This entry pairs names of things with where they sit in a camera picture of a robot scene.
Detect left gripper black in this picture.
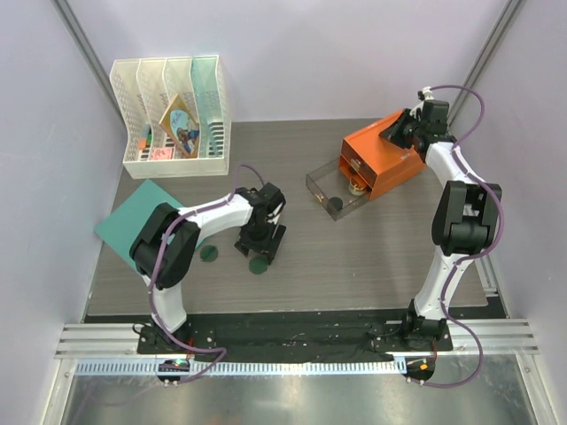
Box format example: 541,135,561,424
237,218,285,264

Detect dark green round lid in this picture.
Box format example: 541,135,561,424
248,256,269,275

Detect dark green round disc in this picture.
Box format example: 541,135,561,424
199,244,219,263

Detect black round cap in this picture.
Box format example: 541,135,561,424
329,197,343,211

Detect gold compact jar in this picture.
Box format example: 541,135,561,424
348,179,366,197

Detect clear drawer gold knob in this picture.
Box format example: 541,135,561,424
306,158,368,221

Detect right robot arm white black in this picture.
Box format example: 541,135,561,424
380,87,503,350

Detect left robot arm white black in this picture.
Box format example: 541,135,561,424
129,182,286,353

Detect orange drawer box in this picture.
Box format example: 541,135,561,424
340,110,425,201

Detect pink sticky note pad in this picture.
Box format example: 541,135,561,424
151,147,175,161

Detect teal cutting mat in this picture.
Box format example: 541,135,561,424
95,180,183,270

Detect illustrated book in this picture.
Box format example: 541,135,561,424
159,95,200,158

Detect orange green markers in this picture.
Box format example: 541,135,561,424
138,124,152,151

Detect white mesh file organizer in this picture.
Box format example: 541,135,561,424
109,55,231,179

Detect teal folder in organizer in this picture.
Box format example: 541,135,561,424
190,56,225,158

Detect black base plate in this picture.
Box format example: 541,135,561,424
139,310,453,361

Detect aluminium rail frame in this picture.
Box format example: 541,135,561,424
43,312,560,424

